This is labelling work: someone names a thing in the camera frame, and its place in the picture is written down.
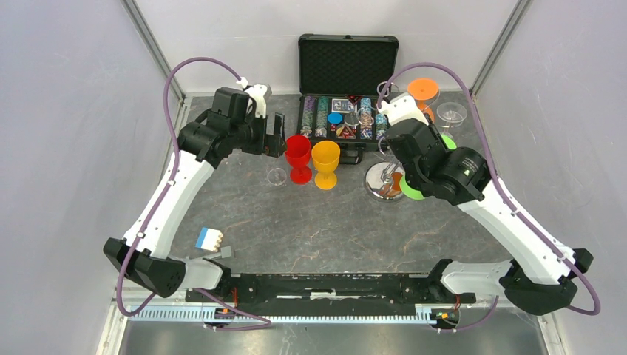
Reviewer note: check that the blue white toy block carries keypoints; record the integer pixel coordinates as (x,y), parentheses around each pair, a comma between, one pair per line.
(209,239)

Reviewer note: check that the red wine glass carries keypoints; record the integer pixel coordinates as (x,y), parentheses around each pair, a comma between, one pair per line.
(298,156)

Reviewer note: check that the playing card deck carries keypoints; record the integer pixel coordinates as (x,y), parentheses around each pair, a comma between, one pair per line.
(342,106)

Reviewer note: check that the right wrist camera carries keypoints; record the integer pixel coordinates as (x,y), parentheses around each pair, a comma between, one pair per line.
(401,108)

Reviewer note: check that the blue poker chip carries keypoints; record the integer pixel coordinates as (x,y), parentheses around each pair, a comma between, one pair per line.
(335,118)

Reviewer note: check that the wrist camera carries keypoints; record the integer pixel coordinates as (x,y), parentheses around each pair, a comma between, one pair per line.
(259,94)
(401,108)

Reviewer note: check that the clear wine glass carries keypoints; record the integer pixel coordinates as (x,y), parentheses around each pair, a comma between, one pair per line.
(276,174)
(450,115)

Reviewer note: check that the yellow wine glass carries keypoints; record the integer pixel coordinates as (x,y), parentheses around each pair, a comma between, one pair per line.
(325,156)

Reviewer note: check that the grey toy block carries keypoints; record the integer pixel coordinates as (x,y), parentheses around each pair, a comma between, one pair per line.
(224,252)

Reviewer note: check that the chrome wine glass rack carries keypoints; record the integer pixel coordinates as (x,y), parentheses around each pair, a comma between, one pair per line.
(382,179)

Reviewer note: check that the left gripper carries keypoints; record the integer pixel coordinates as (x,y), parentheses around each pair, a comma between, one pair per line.
(276,143)

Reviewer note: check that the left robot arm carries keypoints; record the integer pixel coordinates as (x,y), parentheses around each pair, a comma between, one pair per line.
(237,119)

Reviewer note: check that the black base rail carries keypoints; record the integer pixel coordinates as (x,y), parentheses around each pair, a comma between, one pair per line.
(336,295)

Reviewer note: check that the green wine glass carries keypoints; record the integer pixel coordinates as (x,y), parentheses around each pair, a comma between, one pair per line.
(415,194)

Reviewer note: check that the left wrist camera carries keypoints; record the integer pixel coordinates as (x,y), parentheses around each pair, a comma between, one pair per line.
(259,94)

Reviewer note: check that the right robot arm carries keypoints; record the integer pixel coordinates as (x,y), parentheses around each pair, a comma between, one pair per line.
(539,278)

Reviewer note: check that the orange wine glass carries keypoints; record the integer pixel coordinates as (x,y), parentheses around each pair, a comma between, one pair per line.
(426,93)

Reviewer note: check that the black poker chip case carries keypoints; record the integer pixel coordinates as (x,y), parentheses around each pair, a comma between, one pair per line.
(349,67)

